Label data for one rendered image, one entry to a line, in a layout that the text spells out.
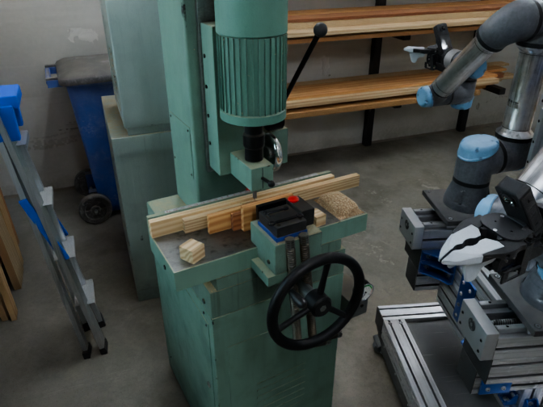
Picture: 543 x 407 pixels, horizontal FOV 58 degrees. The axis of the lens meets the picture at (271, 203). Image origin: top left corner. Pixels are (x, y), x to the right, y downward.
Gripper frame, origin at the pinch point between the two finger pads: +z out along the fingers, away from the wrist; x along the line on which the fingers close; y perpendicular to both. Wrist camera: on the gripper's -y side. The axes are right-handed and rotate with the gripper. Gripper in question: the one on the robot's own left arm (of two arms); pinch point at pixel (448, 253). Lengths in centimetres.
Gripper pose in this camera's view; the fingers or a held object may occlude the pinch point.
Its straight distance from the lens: 75.1
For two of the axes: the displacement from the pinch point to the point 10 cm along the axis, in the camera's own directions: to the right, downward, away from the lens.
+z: -8.9, 2.9, -3.6
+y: 0.5, 8.4, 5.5
